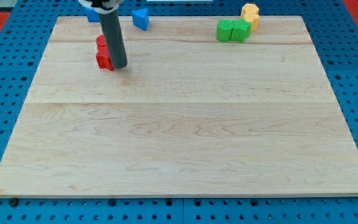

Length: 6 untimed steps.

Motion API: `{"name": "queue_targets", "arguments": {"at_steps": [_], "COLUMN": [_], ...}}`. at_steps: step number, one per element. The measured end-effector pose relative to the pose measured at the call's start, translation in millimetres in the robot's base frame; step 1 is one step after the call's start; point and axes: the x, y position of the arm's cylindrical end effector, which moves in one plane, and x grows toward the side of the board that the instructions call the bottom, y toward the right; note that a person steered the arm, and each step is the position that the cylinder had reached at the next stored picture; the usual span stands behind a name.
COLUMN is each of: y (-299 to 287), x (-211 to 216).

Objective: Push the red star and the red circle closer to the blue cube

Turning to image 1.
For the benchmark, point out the white rod mount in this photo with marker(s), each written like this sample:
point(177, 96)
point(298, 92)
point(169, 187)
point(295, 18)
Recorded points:
point(101, 6)

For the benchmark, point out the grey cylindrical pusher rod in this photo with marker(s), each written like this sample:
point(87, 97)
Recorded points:
point(112, 32)

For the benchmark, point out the red circle block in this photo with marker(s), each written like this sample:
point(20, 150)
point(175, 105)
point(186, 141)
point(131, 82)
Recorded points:
point(100, 41)

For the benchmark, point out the red star block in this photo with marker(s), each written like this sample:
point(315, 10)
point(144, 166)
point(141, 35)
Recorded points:
point(103, 58)

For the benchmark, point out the blue cube block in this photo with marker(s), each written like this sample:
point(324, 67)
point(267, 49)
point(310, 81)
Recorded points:
point(92, 15)

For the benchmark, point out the green circle block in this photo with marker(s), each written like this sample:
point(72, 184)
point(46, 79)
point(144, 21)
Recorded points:
point(224, 30)

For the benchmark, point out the green star block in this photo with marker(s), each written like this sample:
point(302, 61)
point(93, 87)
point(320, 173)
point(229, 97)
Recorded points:
point(241, 30)

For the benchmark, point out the yellow star block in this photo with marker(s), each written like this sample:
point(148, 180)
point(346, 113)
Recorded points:
point(253, 19)

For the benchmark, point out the blue triangle block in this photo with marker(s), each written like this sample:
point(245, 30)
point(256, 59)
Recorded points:
point(140, 18)

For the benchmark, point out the light wooden board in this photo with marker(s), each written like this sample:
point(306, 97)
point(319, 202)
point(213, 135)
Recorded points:
point(189, 116)

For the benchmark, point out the yellow hexagon block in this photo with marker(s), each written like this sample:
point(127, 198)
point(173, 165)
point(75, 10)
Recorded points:
point(249, 11)

